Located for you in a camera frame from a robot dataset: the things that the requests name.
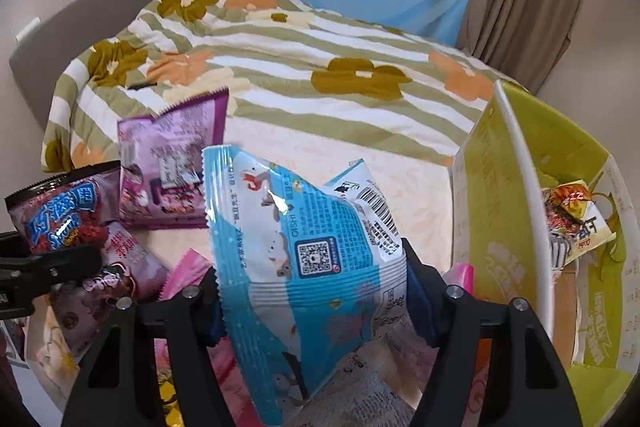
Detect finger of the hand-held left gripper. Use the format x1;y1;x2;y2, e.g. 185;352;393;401
0;231;103;295

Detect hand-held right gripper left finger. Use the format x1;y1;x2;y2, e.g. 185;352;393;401
60;269;236;427

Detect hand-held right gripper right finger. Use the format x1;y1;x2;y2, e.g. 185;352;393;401
400;237;583;427

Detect dark red snack packet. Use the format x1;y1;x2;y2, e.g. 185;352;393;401
5;162;123;258

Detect blue snack packet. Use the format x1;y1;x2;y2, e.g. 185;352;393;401
201;144;408;425

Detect green cardboard box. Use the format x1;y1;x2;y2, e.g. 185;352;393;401
450;79;636;408

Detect large purple snack packet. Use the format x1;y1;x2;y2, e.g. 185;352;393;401
117;87;230;230

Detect bright pink snack packet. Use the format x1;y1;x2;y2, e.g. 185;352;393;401
447;263;475;295

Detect brown cookie snack packet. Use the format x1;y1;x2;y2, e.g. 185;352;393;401
50;279;121;358

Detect small lavender snack packet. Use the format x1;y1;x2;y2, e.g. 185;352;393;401
97;221;171;303

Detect yellow snack packet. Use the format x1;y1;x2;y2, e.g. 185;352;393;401
155;367;183;427

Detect white printed snack packet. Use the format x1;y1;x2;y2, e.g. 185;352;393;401
320;347;426;427

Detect snack packets inside box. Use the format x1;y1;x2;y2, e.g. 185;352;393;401
542;179;617;253

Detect floral striped blanket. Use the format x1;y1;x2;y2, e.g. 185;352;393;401
41;0;531;172

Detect white wall switch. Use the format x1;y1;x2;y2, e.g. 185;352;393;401
15;18;41;42

